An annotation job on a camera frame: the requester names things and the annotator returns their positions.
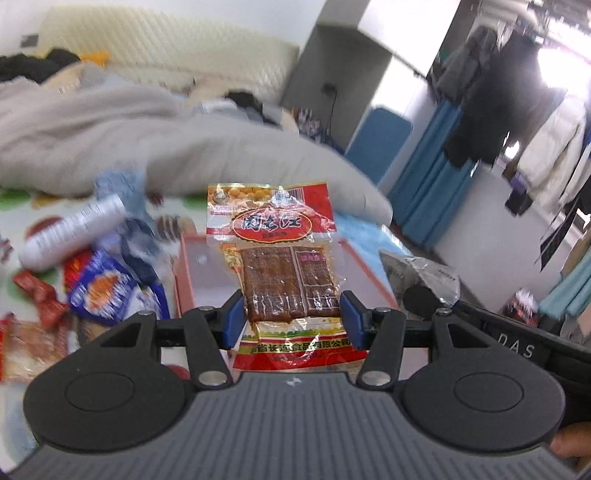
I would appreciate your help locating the white puffer jacket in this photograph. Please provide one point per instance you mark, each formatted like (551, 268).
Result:
(549, 152)

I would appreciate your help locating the red suitcase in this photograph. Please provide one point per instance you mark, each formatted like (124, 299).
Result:
(524, 307)

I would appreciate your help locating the yellow plush toy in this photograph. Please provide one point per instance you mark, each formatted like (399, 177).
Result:
(97, 56)

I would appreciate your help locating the colourful clothes pile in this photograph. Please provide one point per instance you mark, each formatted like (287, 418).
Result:
(314, 127)

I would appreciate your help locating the cream quilted headboard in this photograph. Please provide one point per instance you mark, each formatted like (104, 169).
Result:
(175, 46)

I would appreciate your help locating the blue curtain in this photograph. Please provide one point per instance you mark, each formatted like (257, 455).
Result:
(429, 184)

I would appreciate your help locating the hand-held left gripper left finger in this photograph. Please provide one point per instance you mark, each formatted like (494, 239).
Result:
(233, 318)

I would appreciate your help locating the red dried tofu packet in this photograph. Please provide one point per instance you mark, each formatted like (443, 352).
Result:
(272, 258)

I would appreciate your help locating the dark hanging socks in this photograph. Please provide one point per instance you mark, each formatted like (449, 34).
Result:
(519, 194)

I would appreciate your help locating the black garment on bed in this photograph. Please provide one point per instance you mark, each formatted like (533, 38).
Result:
(249, 104)

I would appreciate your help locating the light blue plastic bag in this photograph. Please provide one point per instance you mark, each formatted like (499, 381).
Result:
(120, 189)

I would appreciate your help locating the silver foil packet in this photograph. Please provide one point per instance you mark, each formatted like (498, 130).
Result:
(429, 277)

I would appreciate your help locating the blue white snack bag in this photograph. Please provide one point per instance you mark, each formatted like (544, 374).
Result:
(106, 290)

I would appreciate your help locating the black hanging coat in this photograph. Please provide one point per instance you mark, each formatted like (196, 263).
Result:
(498, 92)

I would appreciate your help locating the teal cloth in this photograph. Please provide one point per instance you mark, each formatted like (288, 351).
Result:
(568, 286)

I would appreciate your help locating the person's right hand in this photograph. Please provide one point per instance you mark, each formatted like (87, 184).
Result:
(575, 441)

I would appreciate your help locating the grey wall socket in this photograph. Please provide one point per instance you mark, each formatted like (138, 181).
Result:
(30, 41)

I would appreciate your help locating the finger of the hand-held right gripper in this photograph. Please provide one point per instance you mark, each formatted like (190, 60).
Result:
(419, 302)

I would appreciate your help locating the black clothing pile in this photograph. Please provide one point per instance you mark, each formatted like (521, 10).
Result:
(32, 64)

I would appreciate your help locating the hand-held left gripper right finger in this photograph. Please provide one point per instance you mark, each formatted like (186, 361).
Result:
(353, 318)

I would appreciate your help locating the grey duvet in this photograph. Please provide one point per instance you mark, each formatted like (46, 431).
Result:
(138, 138)

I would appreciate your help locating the red-topped clear snack packet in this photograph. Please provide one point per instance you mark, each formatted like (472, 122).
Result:
(32, 350)

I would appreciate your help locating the beige pillow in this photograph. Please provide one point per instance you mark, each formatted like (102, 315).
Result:
(207, 87)

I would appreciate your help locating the fruit print mat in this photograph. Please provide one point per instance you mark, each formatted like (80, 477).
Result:
(14, 217)

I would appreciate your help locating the grey white wardrobe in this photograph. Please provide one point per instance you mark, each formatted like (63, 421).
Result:
(351, 46)

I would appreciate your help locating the white plastic bottle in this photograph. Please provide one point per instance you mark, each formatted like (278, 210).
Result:
(69, 230)

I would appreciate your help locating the blue padded board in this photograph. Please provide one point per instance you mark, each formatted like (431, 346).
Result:
(378, 143)

